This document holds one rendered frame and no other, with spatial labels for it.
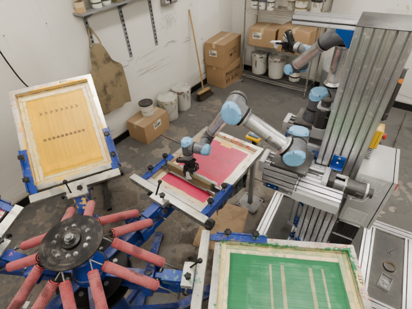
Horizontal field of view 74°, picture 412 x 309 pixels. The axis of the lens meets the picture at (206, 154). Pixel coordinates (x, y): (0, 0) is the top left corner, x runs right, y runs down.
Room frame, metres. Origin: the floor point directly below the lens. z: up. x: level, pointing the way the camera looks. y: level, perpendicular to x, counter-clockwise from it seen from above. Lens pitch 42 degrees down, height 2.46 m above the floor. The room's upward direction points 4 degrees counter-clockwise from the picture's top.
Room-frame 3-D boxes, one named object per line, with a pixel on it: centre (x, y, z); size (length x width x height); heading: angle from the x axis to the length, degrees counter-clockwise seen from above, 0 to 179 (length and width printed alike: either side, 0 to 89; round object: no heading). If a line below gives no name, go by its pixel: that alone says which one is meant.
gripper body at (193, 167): (1.38, 0.11, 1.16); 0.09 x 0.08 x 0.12; 50
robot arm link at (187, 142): (1.38, 0.11, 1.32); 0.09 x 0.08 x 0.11; 68
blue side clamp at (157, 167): (1.55, 0.37, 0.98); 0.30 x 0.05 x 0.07; 140
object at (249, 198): (1.91, -0.45, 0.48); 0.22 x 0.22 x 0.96; 50
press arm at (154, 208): (1.12, 0.36, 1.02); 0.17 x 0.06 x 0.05; 140
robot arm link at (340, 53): (1.75, -0.93, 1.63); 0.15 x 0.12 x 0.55; 122
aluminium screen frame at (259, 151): (1.56, 0.00, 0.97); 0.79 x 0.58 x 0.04; 140
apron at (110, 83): (3.22, 1.16, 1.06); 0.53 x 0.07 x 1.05; 140
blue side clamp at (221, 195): (1.19, -0.06, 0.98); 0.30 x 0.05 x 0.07; 140
